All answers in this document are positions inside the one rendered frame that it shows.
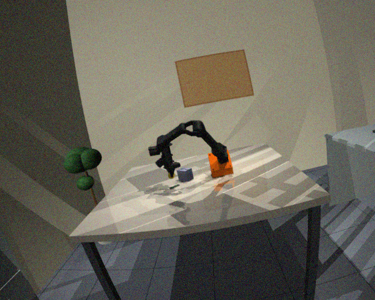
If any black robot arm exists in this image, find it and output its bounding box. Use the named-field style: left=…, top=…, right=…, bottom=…
left=148, top=120, right=229, bottom=168

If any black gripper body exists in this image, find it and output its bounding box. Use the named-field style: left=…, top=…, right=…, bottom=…
left=162, top=153, right=181, bottom=169

